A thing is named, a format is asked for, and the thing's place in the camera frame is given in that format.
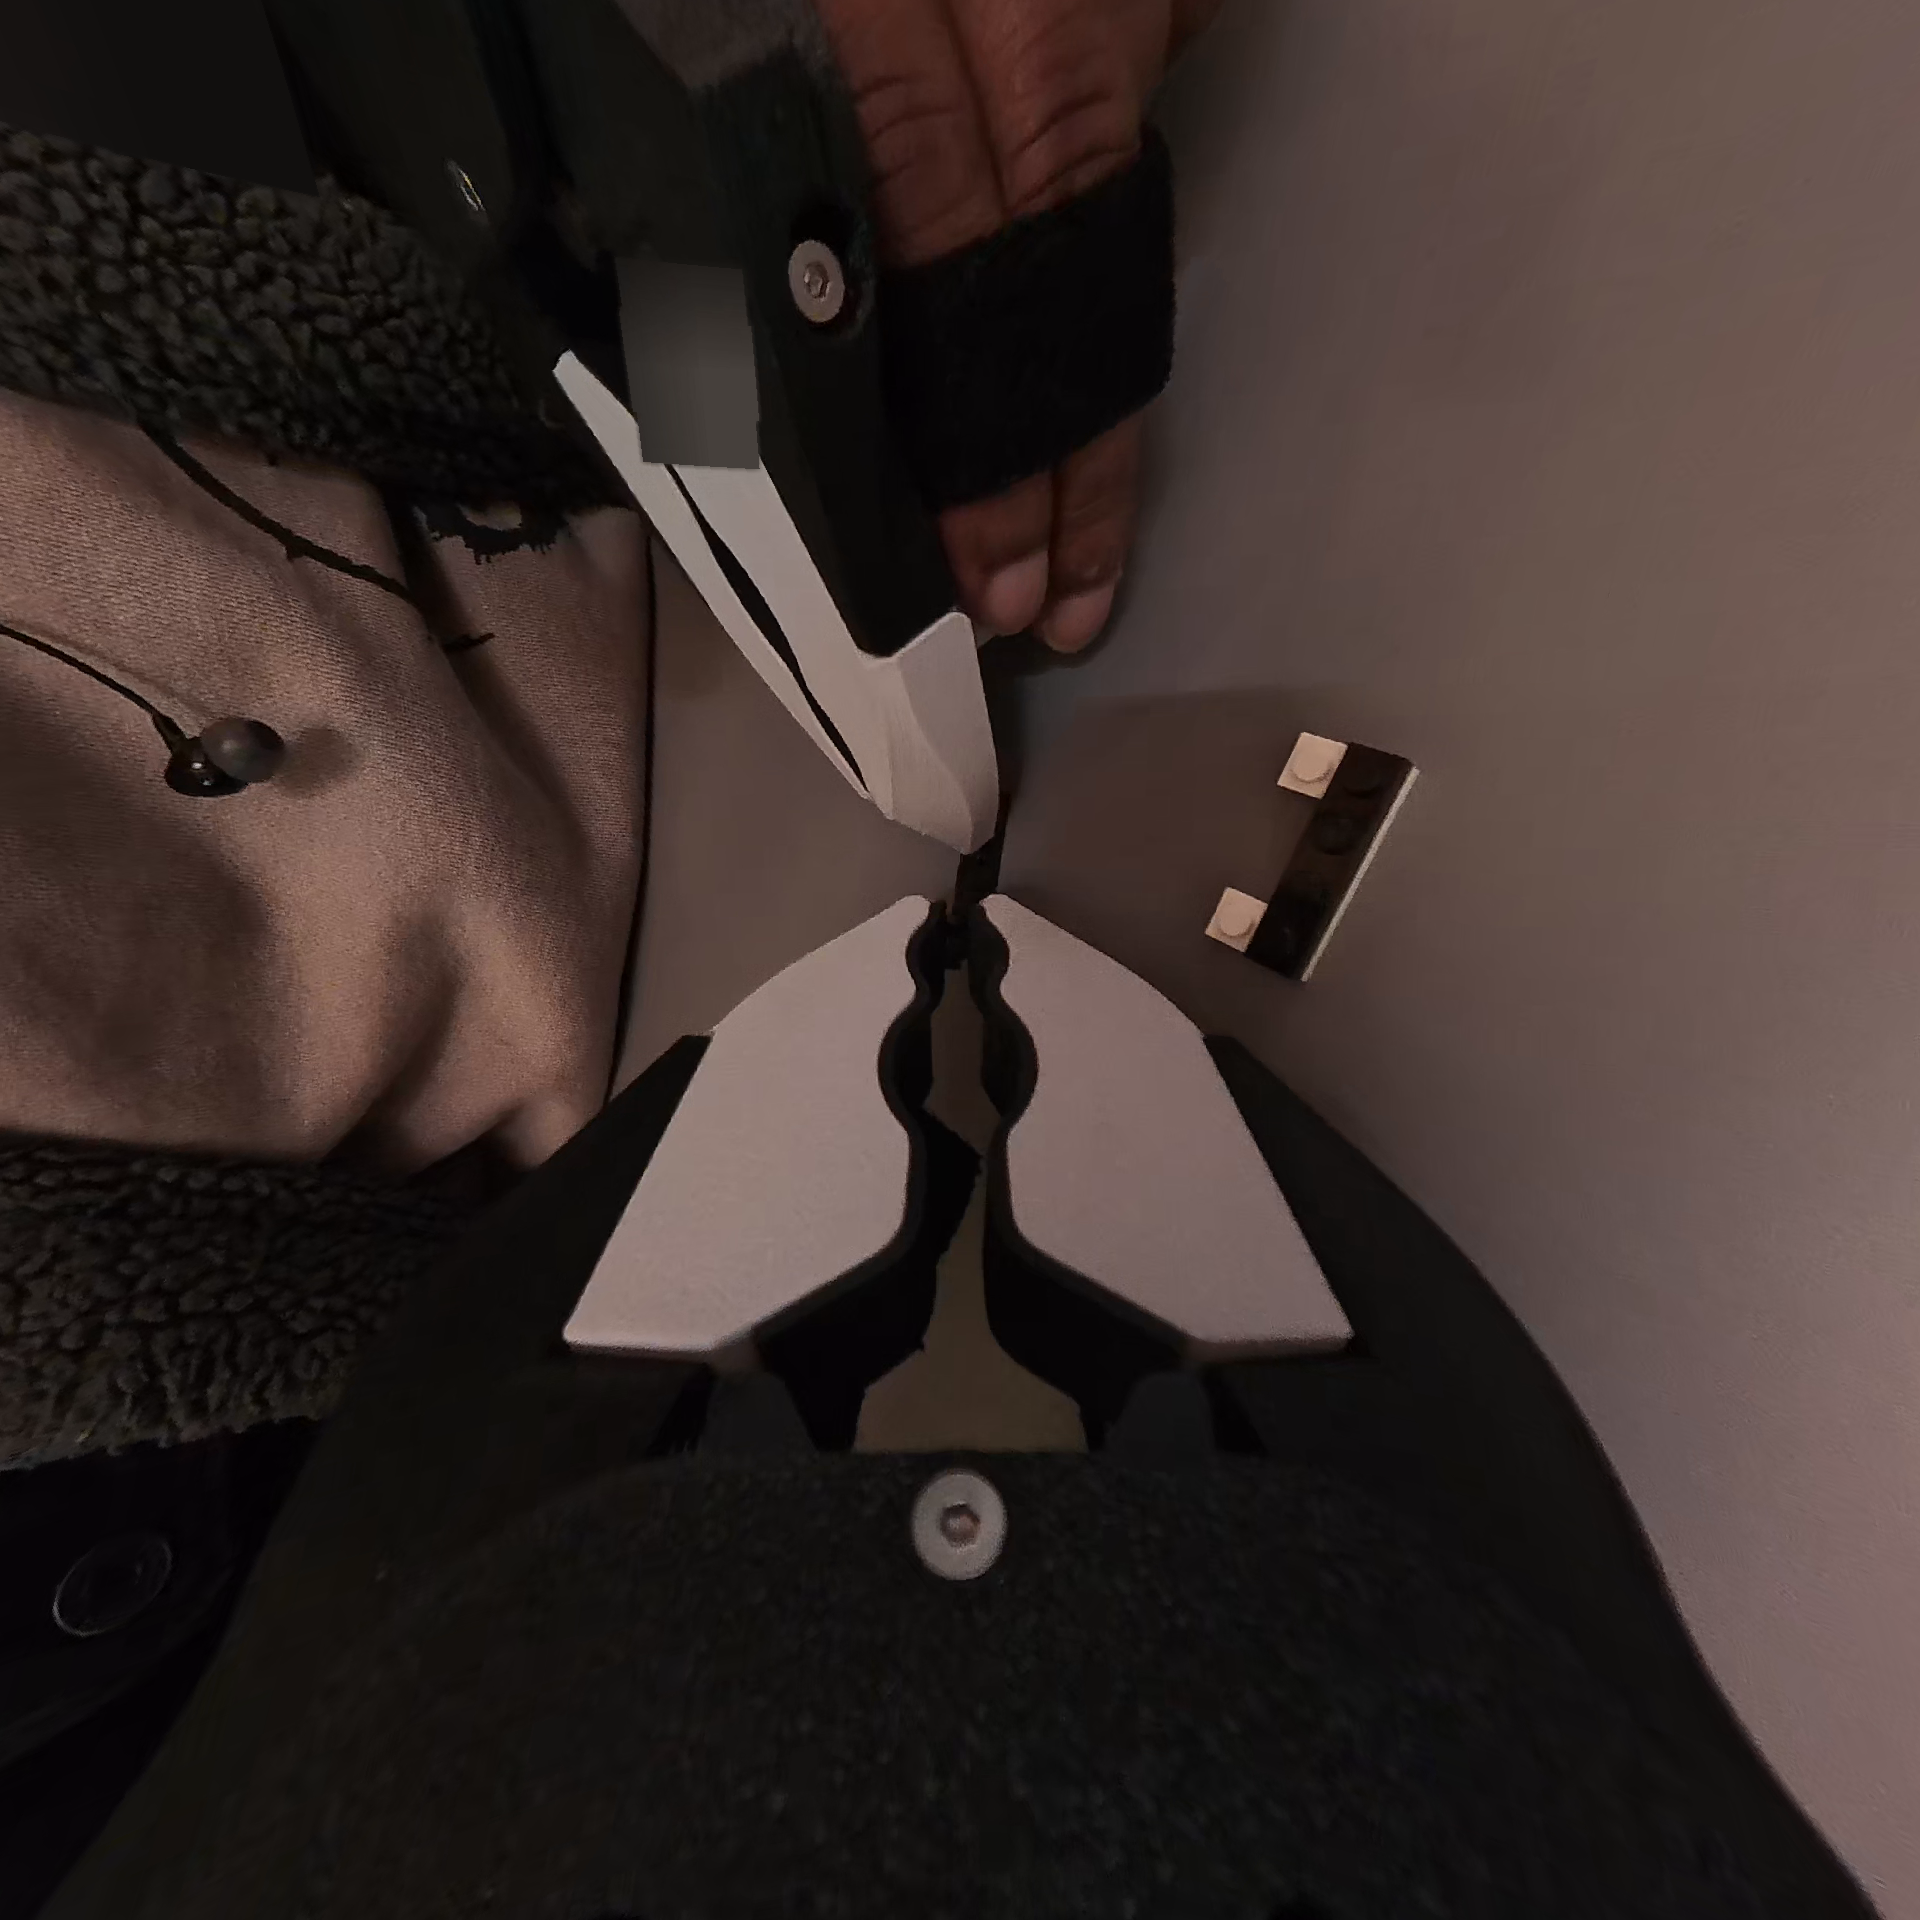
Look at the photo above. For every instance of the person's left forearm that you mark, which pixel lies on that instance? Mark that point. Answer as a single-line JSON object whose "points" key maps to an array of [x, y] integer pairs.
{"points": [[451, 90]]}

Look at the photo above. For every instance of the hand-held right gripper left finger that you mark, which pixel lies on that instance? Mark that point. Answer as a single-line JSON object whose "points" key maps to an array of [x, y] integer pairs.
{"points": [[781, 1170]]}

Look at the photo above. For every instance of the person's left hand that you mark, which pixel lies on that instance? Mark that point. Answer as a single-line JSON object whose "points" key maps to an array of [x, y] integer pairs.
{"points": [[1020, 106]]}

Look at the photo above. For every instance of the dark fleece jacket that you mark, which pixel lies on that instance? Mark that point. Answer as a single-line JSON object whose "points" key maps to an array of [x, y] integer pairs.
{"points": [[224, 300]]}

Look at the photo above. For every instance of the small black lego piece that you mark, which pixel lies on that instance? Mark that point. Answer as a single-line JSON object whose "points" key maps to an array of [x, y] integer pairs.
{"points": [[984, 869]]}

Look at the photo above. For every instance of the black and white lego assembly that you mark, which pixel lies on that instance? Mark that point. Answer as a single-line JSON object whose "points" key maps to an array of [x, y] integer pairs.
{"points": [[1335, 856]]}

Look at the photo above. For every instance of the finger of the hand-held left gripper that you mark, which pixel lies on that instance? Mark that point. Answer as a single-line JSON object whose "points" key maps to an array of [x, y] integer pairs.
{"points": [[704, 569], [939, 734]]}

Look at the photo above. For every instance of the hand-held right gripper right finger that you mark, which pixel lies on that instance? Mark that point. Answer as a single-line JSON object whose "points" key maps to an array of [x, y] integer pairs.
{"points": [[1172, 1184]]}

